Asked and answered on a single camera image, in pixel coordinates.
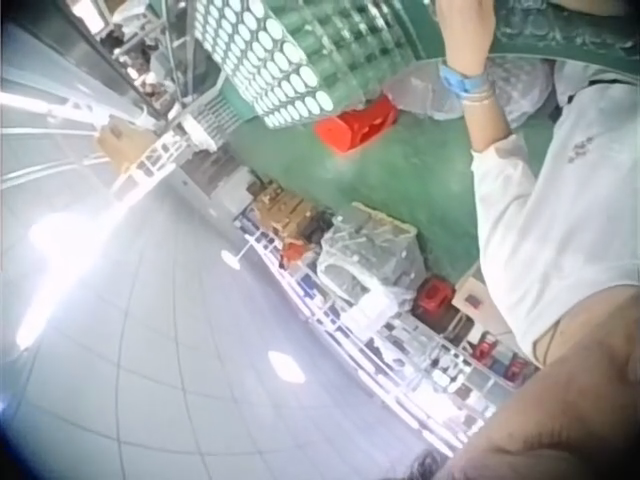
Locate clear plastic bag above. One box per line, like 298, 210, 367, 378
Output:
487, 54, 555, 129
383, 63, 466, 121

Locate green patterned tray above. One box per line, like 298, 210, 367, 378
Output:
492, 0, 640, 77

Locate dark machine cabinet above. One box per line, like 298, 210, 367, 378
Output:
12, 0, 169, 122

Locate red plastic fixture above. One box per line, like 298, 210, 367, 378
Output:
313, 94, 401, 156

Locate person's left hand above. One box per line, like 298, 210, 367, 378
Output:
434, 0, 499, 70

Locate silver bracelets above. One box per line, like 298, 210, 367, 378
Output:
459, 82, 497, 107

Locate brown cardboard box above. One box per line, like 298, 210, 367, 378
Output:
96, 119, 157, 169

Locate white slotted crate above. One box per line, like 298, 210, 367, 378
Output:
174, 74, 261, 151

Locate white frame rack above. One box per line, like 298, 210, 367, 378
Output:
0, 88, 194, 206

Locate green tray stack with white cells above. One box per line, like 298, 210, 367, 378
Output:
192, 0, 426, 132

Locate plastic wrapped box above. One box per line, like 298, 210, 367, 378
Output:
317, 201, 427, 304

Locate white frame shelf with parts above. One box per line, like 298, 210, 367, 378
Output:
232, 177, 544, 459

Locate blue wrist band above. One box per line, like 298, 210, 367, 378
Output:
438, 60, 490, 97

